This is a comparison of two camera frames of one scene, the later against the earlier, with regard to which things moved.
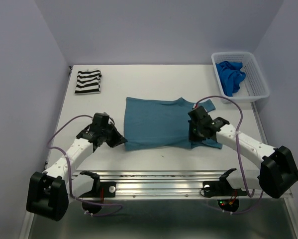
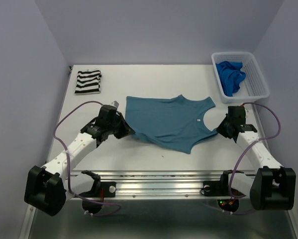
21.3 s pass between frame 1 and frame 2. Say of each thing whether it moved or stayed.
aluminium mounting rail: stayed
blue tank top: stayed
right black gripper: moved
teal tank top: moved
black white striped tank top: stayed
